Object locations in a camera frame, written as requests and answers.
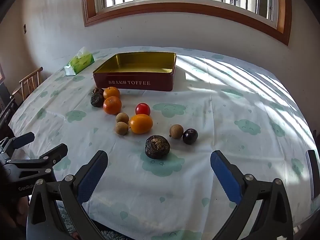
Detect dark chair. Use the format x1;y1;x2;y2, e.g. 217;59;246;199
0;75;17;140

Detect white cloud-print tablecloth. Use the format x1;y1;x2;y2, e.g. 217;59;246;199
9;46;317;240

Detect fluffy blue-grey garment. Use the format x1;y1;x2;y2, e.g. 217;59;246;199
56;202;140;240

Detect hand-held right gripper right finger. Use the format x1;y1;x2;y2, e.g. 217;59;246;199
210;150;293;240

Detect mandarin orange with stem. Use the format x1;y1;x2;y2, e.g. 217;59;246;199
103;86;121;100

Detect light wooden chair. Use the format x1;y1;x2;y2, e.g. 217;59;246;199
11;67;43;100

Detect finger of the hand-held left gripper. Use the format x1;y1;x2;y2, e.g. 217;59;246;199
7;143;69;180
0;132;35;155

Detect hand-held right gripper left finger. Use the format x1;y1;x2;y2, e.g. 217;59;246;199
26;150;108;240

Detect green tissue box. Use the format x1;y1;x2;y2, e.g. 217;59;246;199
64;46;95;76

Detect wooden framed barred window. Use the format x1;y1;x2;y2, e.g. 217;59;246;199
81;0;292;46

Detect dark red gold-lined tin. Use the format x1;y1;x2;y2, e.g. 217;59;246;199
93;52;177;92

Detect oval orange kumquat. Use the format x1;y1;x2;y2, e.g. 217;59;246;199
129;114;153;134

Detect red cherry tomato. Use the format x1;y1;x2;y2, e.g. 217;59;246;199
135;102;151;116

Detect dark purple plum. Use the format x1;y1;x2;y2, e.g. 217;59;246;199
182;128;199;145

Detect tan longan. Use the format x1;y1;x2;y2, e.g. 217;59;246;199
116;112;130;124
169;124;184;139
115;122;129;135

